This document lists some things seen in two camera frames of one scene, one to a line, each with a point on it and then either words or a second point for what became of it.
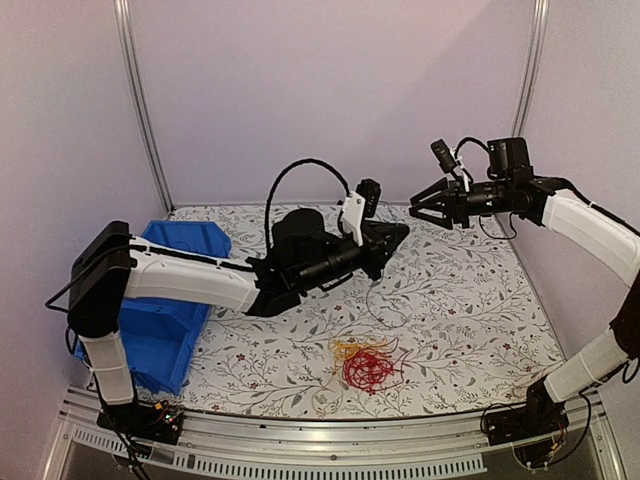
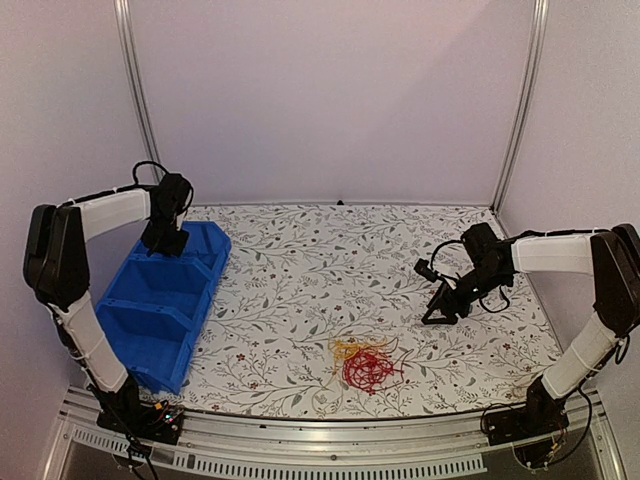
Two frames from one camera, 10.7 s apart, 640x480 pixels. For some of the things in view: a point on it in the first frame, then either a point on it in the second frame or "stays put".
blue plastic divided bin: x=162 y=336 stays put
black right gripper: x=458 y=210 -> x=452 y=318
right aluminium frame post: x=530 y=83 stays put
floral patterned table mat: x=454 y=317 stays put
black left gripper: x=378 y=250 -> x=149 y=241
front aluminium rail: x=391 y=445 stays put
